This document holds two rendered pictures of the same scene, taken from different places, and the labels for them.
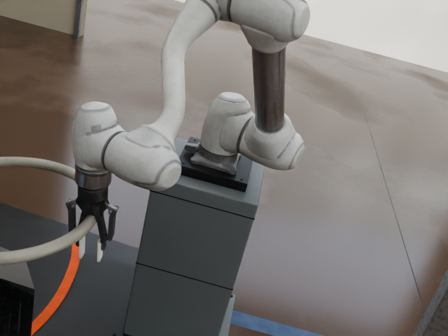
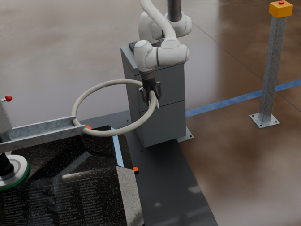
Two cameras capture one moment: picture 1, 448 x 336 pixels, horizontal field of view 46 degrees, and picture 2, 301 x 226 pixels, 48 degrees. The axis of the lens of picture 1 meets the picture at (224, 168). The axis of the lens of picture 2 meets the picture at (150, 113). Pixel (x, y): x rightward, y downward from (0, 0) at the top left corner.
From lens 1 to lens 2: 0.96 m
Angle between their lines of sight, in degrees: 18
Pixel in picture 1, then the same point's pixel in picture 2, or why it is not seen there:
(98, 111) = (146, 44)
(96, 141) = (151, 56)
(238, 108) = not seen: hidden behind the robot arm
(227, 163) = (158, 45)
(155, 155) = (180, 49)
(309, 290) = (199, 87)
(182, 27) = not seen: outside the picture
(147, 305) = (150, 128)
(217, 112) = (146, 23)
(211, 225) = (167, 76)
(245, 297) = not seen: hidden behind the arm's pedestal
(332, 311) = (215, 90)
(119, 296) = (127, 136)
